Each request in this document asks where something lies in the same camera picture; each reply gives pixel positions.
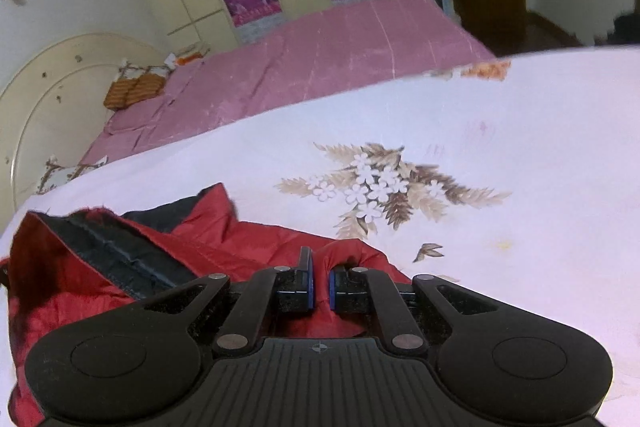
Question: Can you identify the red down jacket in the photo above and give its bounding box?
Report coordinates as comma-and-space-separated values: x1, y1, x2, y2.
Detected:
0, 183, 416, 427

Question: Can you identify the cream round headboard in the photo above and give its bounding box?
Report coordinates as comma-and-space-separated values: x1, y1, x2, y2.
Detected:
0, 33, 169, 208

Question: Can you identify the pink bedspread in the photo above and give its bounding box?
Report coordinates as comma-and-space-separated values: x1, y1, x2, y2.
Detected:
80, 0, 499, 166

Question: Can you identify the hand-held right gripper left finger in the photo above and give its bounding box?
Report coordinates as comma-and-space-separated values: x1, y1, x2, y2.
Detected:
142, 247, 315, 356

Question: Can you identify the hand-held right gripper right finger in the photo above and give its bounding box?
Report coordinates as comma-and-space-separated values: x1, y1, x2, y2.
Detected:
327, 265, 501, 354

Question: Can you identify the white floral bed sheet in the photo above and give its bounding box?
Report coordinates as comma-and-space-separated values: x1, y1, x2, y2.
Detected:
0, 44, 640, 427

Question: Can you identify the black bag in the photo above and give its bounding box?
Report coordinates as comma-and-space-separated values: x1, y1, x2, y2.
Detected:
612, 9, 640, 46

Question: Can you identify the white floral pillow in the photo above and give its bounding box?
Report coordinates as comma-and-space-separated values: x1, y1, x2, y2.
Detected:
34, 154, 109, 196

